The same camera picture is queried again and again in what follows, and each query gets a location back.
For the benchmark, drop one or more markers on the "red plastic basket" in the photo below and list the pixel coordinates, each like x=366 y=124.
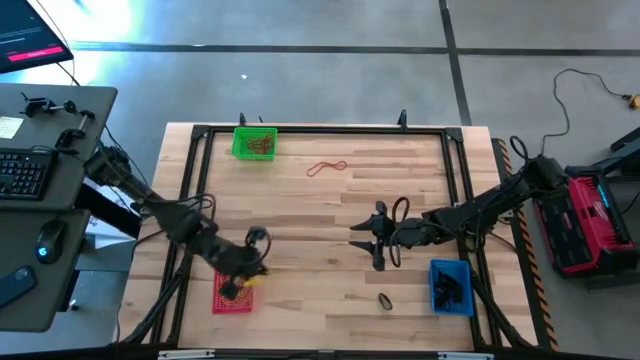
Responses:
x=220 y=305

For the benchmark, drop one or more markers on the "black desk clamp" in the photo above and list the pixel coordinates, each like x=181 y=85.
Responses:
x=35 y=106
x=70 y=135

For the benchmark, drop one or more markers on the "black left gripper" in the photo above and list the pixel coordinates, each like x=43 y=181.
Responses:
x=240 y=260

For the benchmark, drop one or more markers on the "white paper sheets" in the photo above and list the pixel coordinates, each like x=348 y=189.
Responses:
x=107 y=235

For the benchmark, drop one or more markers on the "black computer mouse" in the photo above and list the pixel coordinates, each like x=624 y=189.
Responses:
x=50 y=235

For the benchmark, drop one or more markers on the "black keyboard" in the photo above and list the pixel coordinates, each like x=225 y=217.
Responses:
x=25 y=175

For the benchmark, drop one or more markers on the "grey desk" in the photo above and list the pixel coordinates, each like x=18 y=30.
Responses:
x=30 y=315
x=60 y=100

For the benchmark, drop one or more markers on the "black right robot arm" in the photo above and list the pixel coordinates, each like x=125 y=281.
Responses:
x=500 y=200

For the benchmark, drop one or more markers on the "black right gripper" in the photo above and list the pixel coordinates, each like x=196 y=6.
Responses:
x=400 y=232

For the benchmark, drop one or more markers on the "black computer monitor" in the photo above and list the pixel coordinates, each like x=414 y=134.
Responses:
x=25 y=25

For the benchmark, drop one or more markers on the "silver metal bracket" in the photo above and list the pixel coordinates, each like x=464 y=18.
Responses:
x=185 y=354
x=465 y=356

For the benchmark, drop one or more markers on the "yellow tape tag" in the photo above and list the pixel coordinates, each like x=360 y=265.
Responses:
x=253 y=281

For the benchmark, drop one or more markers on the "blue plastic basket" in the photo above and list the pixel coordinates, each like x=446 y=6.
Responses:
x=467 y=272

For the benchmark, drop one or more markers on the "black floor stand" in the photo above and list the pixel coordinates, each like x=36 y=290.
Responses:
x=625 y=142

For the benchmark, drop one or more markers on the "black smartphone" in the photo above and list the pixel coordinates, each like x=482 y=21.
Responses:
x=17 y=286

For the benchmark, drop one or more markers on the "yellow rubber band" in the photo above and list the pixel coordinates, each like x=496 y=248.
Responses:
x=246 y=296

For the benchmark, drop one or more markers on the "black frame clamp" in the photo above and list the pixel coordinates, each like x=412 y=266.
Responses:
x=243 y=120
x=402 y=119

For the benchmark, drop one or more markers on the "white paper note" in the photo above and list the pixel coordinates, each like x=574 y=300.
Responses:
x=10 y=127

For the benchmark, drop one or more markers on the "red black tool case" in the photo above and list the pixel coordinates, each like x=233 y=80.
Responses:
x=585 y=235

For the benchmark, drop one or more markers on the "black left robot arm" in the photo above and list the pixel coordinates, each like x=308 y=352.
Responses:
x=165 y=215

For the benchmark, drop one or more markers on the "yellow black hazard strip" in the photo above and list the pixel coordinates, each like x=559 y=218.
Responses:
x=543 y=307

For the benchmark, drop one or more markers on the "green plastic basket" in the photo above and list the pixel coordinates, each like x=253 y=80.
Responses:
x=237 y=150

